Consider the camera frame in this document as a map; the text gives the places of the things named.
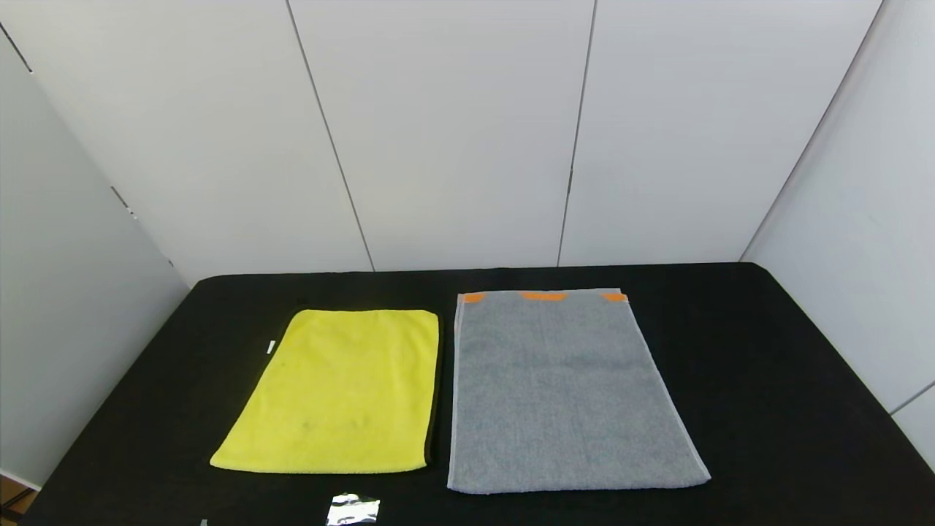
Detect black tablecloth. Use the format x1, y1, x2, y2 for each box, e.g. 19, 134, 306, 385
18, 262, 935, 526

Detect grey towel with orange stripe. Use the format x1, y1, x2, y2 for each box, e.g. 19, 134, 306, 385
446, 288, 711, 495

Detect yellow microfibre towel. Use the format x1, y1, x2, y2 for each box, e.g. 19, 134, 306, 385
209, 307, 444, 475

